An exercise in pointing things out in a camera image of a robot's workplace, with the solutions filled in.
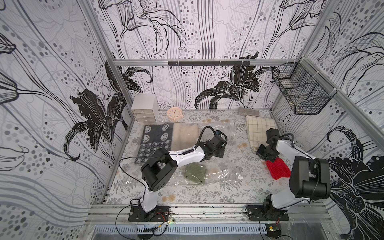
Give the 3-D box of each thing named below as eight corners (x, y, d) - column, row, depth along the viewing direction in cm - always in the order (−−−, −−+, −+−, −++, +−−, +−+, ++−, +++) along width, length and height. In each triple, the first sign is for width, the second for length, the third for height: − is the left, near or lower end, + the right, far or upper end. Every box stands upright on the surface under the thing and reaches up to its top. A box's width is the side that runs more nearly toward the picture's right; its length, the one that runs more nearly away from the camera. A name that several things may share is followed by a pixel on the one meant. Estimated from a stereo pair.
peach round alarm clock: (166, 121, 114) (165, 118, 111) (168, 110, 122) (167, 107, 119) (182, 121, 114) (181, 118, 111) (183, 110, 122) (182, 107, 119)
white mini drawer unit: (136, 123, 113) (129, 110, 102) (141, 107, 125) (135, 94, 113) (157, 123, 113) (153, 110, 102) (161, 107, 124) (157, 94, 113)
